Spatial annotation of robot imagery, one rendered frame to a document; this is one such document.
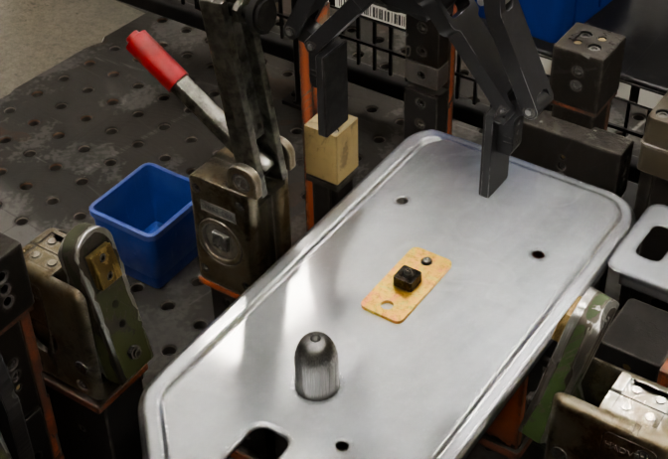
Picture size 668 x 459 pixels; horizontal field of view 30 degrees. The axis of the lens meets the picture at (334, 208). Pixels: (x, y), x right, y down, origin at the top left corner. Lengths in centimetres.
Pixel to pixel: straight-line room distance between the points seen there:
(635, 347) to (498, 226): 16
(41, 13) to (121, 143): 178
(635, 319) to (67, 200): 82
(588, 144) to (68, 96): 87
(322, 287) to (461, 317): 11
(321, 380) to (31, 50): 247
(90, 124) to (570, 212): 84
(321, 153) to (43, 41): 230
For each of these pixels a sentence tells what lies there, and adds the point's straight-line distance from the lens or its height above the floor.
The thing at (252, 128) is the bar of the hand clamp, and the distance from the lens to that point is 98.
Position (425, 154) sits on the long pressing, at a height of 100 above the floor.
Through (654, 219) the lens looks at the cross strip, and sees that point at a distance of 108.
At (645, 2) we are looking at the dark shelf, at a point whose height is 103.
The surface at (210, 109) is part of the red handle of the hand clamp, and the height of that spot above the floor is 110.
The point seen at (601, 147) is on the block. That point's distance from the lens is 115.
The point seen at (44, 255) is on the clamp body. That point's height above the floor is 107.
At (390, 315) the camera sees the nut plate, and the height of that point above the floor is 100.
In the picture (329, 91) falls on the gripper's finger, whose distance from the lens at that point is 91.
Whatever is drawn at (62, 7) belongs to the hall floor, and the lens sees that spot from 346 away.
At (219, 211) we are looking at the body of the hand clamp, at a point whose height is 102.
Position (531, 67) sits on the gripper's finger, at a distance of 82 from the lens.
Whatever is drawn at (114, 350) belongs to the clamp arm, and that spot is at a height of 101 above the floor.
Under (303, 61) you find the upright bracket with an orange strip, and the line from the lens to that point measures 105.
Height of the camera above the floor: 167
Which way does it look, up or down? 39 degrees down
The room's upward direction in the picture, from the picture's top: 1 degrees counter-clockwise
